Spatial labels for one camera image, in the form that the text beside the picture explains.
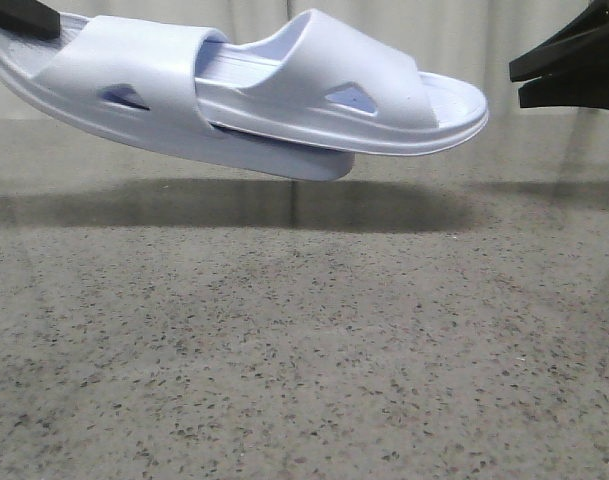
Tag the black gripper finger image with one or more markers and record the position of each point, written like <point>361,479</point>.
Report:
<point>582,87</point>
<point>581,43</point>

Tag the black gripper finger at image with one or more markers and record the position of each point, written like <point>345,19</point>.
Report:
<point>30,17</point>

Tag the blue slipper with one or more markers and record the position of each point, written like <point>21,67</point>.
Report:
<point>320,82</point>
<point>132,81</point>

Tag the beige curtain backdrop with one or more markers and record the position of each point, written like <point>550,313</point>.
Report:
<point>470,40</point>

